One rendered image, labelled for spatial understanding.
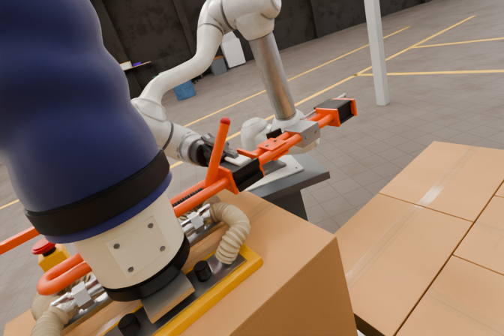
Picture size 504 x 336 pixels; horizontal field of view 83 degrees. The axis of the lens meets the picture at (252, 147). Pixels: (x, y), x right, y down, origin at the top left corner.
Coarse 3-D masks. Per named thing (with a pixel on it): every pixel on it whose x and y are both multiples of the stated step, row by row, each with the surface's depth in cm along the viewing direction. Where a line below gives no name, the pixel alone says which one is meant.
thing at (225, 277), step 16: (208, 256) 58; (240, 256) 55; (256, 256) 54; (192, 272) 55; (208, 272) 52; (224, 272) 52; (240, 272) 52; (208, 288) 50; (224, 288) 50; (192, 304) 49; (208, 304) 49; (128, 320) 46; (144, 320) 48; (160, 320) 47; (176, 320) 47; (192, 320) 47
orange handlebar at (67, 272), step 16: (320, 128) 75; (272, 144) 69; (288, 144) 69; (192, 192) 61; (208, 192) 59; (176, 208) 55; (16, 240) 64; (80, 256) 50; (48, 272) 48; (64, 272) 47; (80, 272) 47; (48, 288) 45
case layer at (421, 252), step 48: (432, 144) 167; (384, 192) 140; (432, 192) 131; (480, 192) 123; (384, 240) 114; (432, 240) 108; (480, 240) 102; (384, 288) 96; (432, 288) 92; (480, 288) 87
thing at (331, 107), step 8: (328, 104) 81; (336, 104) 79; (344, 104) 78; (352, 104) 80; (320, 112) 80; (328, 112) 78; (336, 112) 76; (344, 112) 79; (352, 112) 81; (336, 120) 77; (344, 120) 79
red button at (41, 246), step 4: (40, 240) 90; (44, 240) 89; (36, 244) 88; (40, 244) 87; (44, 244) 87; (48, 244) 87; (52, 244) 88; (32, 248) 87; (36, 248) 86; (40, 248) 86; (44, 248) 86; (48, 248) 87; (52, 248) 89; (32, 252) 86; (36, 252) 85; (40, 252) 86; (44, 252) 87; (48, 252) 88; (52, 252) 89
